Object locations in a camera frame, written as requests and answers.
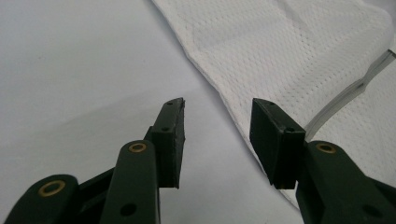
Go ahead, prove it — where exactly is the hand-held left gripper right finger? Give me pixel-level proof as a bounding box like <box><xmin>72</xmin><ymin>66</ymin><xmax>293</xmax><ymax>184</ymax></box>
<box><xmin>248</xmin><ymin>98</ymin><xmax>307</xmax><ymax>190</ymax></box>

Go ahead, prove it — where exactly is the white mesh garment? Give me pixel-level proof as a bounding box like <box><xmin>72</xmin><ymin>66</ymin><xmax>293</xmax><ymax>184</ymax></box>
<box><xmin>151</xmin><ymin>0</ymin><xmax>396</xmax><ymax>210</ymax></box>

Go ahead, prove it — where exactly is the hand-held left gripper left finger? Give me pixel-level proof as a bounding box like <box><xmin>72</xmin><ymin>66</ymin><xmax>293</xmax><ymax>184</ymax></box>
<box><xmin>143</xmin><ymin>97</ymin><xmax>187</xmax><ymax>189</ymax></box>

